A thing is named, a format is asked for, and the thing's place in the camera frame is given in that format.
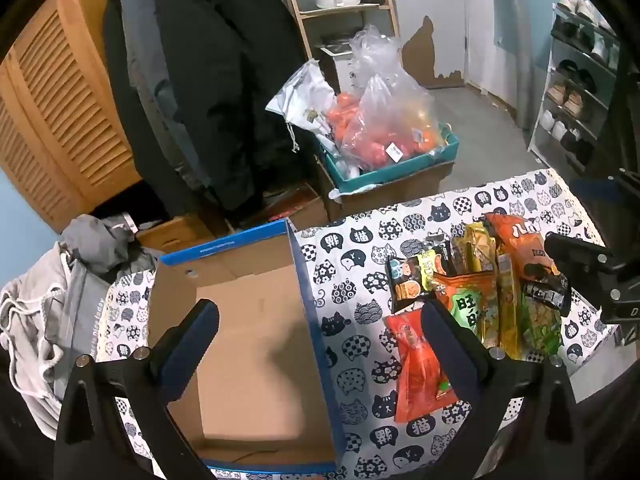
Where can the wooden louvered cabinet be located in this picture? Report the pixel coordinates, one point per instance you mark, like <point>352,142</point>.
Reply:
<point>65,110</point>

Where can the small brown cardboard box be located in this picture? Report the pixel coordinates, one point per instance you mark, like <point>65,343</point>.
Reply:
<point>175,232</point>

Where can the yellow orange long snack packet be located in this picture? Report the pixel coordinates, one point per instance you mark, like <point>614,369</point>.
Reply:
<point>509,310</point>

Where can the grey jacket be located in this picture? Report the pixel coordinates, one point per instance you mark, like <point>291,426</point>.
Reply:
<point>150,85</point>

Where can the black coat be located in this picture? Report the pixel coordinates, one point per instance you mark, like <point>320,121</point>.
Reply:
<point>225,85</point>

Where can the white plastic bag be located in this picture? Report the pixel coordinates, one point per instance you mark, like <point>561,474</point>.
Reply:
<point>300,100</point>

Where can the black orange snack packet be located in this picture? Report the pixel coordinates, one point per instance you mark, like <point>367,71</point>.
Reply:
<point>440,255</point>

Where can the open cardboard box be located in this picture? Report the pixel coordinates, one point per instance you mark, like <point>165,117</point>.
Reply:
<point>300,207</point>

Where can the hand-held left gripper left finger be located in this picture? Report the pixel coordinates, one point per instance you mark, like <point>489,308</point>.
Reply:
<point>186,360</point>

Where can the clear plastic bag of oranges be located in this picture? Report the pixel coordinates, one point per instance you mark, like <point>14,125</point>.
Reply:
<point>390,120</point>

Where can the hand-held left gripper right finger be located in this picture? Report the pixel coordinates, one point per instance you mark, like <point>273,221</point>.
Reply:
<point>447,345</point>

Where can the large orange snack packet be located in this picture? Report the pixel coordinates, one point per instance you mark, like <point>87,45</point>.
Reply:
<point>520,240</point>

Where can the blue-rimmed cardboard box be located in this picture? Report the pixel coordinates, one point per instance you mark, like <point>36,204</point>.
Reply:
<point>250,320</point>

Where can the wooden shelf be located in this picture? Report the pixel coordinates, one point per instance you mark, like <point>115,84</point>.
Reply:
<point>345,15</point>

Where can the orange green snack packet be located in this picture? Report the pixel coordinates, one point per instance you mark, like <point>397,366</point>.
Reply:
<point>465,305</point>

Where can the grey printed garment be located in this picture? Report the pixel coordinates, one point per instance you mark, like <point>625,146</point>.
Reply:
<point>85,320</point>

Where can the red orange snack packet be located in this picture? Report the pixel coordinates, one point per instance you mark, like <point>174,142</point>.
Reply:
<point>415,360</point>

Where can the large brown cardboard box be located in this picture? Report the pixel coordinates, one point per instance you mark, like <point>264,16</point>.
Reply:
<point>400,197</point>

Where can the group of shoes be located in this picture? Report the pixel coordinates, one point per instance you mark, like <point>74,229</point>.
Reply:
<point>575,100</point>

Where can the empty clear plastic bag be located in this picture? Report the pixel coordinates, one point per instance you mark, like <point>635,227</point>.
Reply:
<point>372,50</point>

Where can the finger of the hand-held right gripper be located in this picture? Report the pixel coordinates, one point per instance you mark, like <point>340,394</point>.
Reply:
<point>575,252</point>
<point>605,200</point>

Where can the grey shoe rack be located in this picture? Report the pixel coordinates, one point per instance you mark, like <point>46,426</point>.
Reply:
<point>575,60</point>

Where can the dark grey cloth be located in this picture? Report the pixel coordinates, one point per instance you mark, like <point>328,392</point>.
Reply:
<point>105,245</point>

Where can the small black snack packet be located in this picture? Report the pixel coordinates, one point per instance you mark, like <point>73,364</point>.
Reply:
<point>545,292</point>

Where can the teal box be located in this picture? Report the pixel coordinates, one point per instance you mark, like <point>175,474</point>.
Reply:
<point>400,170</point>

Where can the cat print tablecloth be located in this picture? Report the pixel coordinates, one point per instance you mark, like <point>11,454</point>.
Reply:
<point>350,260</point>

